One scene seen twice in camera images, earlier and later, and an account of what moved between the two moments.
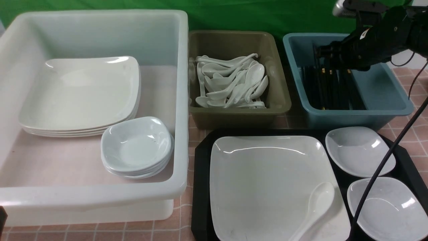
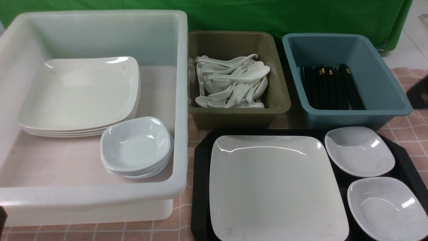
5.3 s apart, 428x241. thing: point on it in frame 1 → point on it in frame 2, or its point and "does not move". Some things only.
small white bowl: x=392 y=212 does not move
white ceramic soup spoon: x=320 y=200 → x=256 y=73
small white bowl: x=361 y=150 does not move
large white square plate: x=260 y=186 does not move
